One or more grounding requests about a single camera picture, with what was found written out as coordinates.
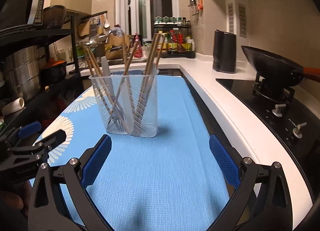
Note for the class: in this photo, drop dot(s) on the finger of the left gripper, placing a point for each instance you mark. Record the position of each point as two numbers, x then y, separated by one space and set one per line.
43 147
29 130

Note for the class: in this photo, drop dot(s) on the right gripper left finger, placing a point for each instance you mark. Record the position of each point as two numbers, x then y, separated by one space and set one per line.
48 209

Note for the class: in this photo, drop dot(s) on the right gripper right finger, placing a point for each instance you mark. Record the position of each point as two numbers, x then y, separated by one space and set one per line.
272 209

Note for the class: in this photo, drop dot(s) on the white plastic spoon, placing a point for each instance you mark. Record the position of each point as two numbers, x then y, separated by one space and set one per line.
112 81

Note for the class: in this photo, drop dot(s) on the dark-handled wooden chopstick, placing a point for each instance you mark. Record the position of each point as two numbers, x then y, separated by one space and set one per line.
152 53

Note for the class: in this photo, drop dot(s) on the light wooden chopstick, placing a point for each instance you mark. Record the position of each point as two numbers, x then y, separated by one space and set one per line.
125 55
104 114
127 66
99 84
160 50
156 53
142 96

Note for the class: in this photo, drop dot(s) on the person's right hand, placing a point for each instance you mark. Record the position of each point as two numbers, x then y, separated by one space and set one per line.
15 201

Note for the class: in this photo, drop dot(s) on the white paper roll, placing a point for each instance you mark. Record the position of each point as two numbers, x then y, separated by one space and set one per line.
13 106

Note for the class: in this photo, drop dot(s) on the stainless steel stock pot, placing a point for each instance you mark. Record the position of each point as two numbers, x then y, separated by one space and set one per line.
22 72

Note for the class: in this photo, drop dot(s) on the black pot orange lid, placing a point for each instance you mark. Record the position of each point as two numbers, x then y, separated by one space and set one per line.
52 73

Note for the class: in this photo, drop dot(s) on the clear plastic utensil holder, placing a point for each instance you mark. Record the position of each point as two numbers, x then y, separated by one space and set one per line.
150 117

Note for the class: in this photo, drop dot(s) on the blue patterned table mat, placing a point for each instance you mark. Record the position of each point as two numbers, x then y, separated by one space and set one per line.
167 182

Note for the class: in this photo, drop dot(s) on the black gas stove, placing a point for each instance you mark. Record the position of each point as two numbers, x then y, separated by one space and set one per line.
294 125

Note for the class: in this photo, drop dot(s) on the black metal shelf rack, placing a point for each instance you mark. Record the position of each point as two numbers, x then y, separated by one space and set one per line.
51 100

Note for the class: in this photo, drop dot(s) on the brown bowl on shelf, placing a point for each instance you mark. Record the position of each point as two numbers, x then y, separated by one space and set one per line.
54 16

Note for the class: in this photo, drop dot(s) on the brown paper bag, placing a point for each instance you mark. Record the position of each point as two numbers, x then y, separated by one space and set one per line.
117 44

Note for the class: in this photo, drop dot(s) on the microwave oven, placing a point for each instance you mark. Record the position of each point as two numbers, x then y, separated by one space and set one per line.
22 13

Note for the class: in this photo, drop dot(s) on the red dish soap bottle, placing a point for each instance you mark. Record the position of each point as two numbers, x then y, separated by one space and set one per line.
138 47

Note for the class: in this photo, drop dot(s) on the yellow oil bottle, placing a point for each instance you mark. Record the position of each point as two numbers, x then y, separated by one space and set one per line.
165 43

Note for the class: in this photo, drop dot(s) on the black electric kettle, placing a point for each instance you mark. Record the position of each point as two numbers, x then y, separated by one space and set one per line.
224 52

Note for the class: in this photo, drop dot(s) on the black spice rack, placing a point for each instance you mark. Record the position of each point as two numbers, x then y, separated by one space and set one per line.
178 41

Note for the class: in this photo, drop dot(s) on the black wok red handle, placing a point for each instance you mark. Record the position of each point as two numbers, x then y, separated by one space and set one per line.
278 69

